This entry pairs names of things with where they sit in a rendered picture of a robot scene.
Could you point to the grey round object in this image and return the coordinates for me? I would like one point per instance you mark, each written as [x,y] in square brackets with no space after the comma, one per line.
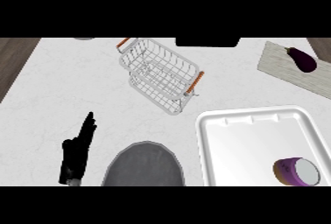
[84,38]

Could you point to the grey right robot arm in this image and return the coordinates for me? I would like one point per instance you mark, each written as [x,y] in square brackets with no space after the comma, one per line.
[144,166]

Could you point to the dark purple eggplant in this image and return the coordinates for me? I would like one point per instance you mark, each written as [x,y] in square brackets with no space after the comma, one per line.
[304,59]

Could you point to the pale wooden cutting board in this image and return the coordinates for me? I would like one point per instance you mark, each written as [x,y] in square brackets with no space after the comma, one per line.
[280,67]

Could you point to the purple can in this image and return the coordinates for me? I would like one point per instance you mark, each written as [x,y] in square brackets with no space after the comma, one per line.
[298,172]

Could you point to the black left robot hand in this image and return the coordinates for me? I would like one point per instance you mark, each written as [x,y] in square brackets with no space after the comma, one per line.
[78,154]

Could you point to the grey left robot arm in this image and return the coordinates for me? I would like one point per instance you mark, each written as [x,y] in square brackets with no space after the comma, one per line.
[75,182]

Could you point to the black appliance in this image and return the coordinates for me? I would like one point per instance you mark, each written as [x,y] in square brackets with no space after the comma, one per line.
[208,42]

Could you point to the white plastic tray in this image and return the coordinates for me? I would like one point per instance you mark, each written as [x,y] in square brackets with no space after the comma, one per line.
[246,143]

